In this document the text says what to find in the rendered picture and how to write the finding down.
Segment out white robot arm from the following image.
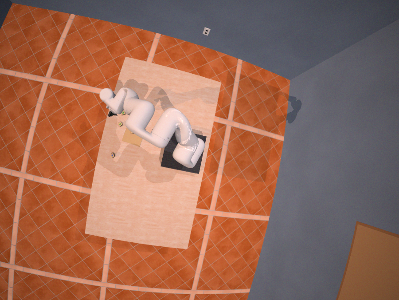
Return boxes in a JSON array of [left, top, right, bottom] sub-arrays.
[[99, 87, 205, 168]]

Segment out tan flat mat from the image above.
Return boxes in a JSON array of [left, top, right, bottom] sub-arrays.
[[122, 128, 142, 146]]

